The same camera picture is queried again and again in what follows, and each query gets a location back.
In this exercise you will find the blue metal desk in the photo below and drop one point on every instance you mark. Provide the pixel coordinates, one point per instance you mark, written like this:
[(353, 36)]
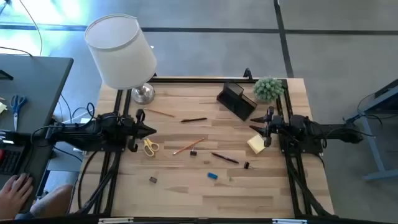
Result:
[(387, 96)]

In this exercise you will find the black aluminium table frame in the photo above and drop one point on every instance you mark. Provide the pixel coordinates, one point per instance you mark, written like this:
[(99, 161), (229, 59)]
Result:
[(199, 80)]

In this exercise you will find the black mesh desk organizer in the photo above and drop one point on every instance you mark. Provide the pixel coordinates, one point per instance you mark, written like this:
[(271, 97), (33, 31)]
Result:
[(236, 104)]

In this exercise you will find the orange pencil with eraser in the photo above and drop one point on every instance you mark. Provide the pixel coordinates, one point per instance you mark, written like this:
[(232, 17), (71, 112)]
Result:
[(159, 112), (188, 146)]

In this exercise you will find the gray side desk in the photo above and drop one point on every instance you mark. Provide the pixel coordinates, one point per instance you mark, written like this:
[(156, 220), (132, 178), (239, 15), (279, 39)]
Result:
[(37, 87)]

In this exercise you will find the yellow sticky note pad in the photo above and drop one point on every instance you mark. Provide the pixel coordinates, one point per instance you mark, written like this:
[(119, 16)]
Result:
[(255, 143)]

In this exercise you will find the person's hand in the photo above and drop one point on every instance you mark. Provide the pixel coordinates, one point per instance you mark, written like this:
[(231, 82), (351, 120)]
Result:
[(14, 194)]

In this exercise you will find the black monitor stand foot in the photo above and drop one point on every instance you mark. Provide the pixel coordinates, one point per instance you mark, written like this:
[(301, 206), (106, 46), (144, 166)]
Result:
[(4, 74)]

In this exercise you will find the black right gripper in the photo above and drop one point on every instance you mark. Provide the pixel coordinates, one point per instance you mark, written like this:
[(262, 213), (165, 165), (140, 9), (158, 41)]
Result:
[(273, 126)]

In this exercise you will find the black keyboard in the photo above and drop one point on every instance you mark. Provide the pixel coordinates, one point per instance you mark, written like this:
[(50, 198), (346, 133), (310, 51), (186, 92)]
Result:
[(9, 161)]

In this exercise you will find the green artificial potted plant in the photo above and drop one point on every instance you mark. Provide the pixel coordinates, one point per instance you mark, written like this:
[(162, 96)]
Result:
[(268, 89)]

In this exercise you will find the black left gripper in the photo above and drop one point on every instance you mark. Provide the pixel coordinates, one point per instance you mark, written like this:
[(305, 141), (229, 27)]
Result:
[(133, 129)]

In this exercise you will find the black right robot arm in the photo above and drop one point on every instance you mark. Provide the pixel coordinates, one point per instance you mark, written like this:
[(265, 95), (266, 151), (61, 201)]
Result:
[(329, 132)]

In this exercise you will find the black binder clip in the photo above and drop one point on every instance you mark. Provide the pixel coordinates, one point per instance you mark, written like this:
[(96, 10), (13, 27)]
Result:
[(246, 165), (193, 153)]

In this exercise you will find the white shade silver table lamp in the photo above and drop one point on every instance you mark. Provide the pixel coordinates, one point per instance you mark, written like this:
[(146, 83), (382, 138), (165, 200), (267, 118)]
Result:
[(119, 53)]

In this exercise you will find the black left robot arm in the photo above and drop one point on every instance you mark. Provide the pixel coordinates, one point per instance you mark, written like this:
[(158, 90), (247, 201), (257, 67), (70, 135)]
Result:
[(81, 132)]

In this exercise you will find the blue eraser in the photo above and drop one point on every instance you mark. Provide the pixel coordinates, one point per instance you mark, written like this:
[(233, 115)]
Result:
[(212, 176)]

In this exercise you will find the person's leg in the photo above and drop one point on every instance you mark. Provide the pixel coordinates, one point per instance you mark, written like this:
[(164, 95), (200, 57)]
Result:
[(53, 200)]

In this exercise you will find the small metal sharpener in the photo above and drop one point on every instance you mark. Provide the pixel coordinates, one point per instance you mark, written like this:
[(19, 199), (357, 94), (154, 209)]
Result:
[(152, 180)]

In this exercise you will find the white bracket strip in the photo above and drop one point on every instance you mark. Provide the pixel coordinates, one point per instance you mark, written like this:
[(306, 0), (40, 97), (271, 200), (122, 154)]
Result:
[(289, 221), (115, 220)]

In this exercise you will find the yellow paper note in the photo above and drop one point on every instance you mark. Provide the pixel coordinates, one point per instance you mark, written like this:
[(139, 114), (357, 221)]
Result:
[(2, 108)]

